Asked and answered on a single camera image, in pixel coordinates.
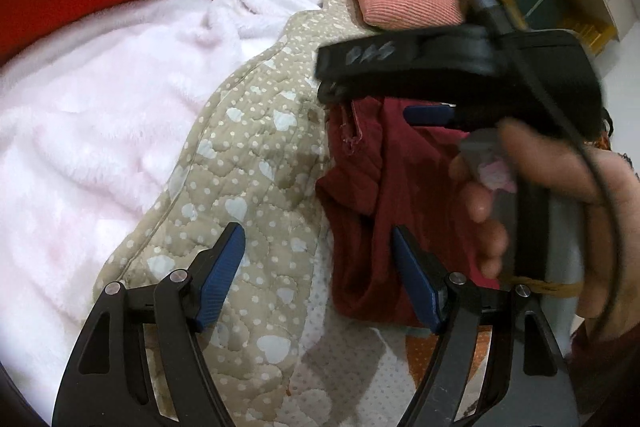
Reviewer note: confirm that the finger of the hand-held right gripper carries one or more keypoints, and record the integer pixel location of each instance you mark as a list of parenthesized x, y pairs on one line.
[(430, 114), (400, 57)]

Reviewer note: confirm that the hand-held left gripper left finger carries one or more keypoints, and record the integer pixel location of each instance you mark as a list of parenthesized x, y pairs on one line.
[(217, 282)]

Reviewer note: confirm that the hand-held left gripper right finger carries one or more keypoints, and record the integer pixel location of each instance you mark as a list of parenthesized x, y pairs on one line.
[(417, 287)]

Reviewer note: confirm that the maroon knit sweater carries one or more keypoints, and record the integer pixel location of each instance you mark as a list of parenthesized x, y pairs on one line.
[(400, 207)]

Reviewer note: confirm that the person's right hand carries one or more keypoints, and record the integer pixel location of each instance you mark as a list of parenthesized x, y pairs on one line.
[(610, 217)]

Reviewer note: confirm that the beige heart-print quilted mat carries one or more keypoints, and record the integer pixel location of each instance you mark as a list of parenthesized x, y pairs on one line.
[(250, 167)]

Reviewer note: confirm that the white fluffy blanket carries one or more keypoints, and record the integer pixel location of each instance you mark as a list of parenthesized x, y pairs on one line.
[(100, 117)]

